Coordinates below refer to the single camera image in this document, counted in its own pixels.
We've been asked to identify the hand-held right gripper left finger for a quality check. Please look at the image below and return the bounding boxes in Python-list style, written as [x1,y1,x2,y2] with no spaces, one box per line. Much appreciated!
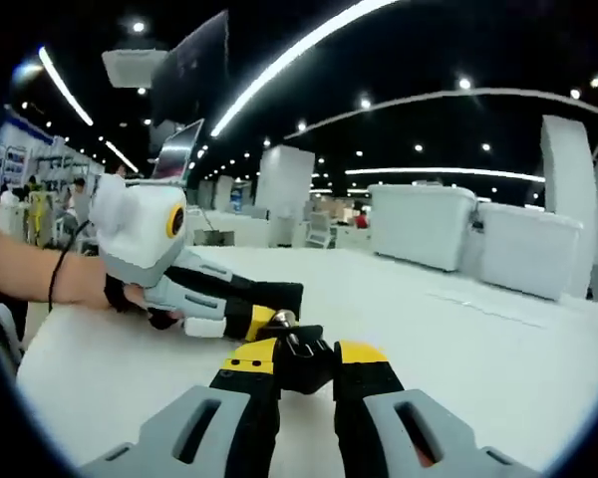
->
[79,336,284,478]

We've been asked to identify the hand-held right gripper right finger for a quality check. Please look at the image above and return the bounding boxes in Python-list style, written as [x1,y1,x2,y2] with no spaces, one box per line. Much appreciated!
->
[332,340,537,478]

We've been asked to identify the large black display screen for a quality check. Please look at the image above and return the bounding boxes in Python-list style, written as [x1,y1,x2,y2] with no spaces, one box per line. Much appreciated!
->
[150,8,230,128]

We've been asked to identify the person's left hand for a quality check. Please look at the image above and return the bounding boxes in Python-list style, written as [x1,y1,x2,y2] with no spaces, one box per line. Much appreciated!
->
[62,253,185,331]

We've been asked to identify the straight ceiling light strip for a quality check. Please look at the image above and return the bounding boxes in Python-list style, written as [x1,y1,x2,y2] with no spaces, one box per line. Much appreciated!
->
[38,46,95,126]

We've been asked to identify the group of ceiling spotlights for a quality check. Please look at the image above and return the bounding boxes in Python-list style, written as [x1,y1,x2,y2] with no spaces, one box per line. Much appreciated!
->
[22,22,598,180]

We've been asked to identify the white ceiling air conditioner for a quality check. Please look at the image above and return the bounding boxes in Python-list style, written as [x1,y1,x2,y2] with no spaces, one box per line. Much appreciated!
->
[102,47,169,90]

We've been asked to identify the curved ceiling light strip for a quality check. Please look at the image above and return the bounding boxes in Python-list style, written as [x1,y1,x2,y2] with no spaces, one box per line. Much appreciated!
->
[209,0,401,138]

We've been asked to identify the black fixed fixture clamp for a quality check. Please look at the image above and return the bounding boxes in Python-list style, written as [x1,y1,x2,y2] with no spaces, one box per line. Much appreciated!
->
[233,281,336,395]

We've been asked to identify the yellow metal frame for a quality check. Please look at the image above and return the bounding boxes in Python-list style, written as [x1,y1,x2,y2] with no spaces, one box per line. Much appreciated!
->
[27,191,49,248]

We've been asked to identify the white desk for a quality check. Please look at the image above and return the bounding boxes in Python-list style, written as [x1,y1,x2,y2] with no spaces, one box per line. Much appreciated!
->
[17,243,598,478]

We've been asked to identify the open silver laptop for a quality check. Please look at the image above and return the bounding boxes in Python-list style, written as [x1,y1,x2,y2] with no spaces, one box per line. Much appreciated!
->
[151,118,205,184]

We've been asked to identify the large white storage box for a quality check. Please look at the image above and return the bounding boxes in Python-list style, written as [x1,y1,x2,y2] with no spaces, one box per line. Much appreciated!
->
[367,182,479,273]

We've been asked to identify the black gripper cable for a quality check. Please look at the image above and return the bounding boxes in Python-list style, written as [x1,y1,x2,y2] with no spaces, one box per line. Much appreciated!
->
[47,218,94,314]

